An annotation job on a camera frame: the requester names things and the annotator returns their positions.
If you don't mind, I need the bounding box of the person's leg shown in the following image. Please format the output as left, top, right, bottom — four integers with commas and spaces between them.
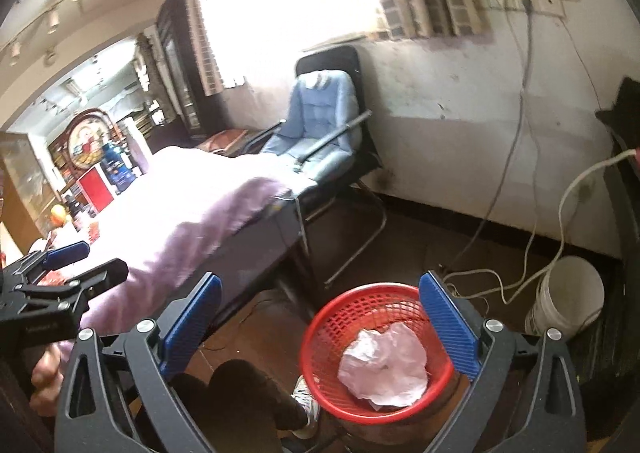
170, 358, 308, 453

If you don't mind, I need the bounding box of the blue supplement bottle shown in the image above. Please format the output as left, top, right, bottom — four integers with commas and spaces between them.
100, 143, 136, 196

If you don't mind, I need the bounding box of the red mesh waste basket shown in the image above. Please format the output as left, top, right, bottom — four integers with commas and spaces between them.
299, 283, 458, 421

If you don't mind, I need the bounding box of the white power cable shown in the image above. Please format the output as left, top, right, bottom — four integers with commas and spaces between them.
445, 148, 640, 334

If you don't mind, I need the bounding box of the person's left hand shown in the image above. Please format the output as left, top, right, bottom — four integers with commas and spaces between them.
29, 346, 66, 416

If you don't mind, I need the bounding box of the tall dark cabinet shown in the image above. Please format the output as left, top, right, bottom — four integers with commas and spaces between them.
155, 0, 206, 138

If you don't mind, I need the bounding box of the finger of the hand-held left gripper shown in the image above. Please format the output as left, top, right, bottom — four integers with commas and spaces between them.
2, 241, 91, 284
15, 258, 129, 319

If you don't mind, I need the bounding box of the wall outlet strip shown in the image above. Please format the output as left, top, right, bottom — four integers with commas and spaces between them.
487, 0, 563, 16

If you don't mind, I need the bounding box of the white sneaker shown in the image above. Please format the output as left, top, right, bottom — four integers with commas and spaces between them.
290, 375, 321, 439

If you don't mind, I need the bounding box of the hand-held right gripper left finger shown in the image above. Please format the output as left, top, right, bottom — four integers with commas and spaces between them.
54, 273, 226, 453

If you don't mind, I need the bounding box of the framed decorative plate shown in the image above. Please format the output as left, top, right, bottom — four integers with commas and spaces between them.
62, 108, 118, 174

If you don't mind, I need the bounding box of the pale wrapper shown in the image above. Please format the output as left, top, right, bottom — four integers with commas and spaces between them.
337, 322, 430, 409

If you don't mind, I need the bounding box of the ceiling track light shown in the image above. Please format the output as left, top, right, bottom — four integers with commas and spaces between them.
0, 0, 88, 68

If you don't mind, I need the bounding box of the grey cable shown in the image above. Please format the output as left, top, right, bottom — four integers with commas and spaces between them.
450, 0, 541, 274

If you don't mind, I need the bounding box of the chair with blue cushion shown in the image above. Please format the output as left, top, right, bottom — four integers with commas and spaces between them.
242, 44, 388, 289

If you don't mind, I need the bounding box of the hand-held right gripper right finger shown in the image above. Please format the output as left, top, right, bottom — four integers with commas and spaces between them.
417, 271, 588, 453

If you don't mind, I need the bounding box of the glass door cabinet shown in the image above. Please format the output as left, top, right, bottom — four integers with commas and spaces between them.
0, 133, 41, 234

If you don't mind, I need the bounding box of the white plastic bucket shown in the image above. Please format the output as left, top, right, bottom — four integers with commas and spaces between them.
524, 255, 606, 339

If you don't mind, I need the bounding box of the purple printed blanket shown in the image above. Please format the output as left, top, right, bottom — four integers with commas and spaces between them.
27, 145, 301, 359

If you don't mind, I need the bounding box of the blue chair cushion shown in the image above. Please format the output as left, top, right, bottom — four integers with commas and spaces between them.
260, 70, 363, 184

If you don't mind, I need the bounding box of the red box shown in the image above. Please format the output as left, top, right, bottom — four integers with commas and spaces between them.
77, 168, 113, 214

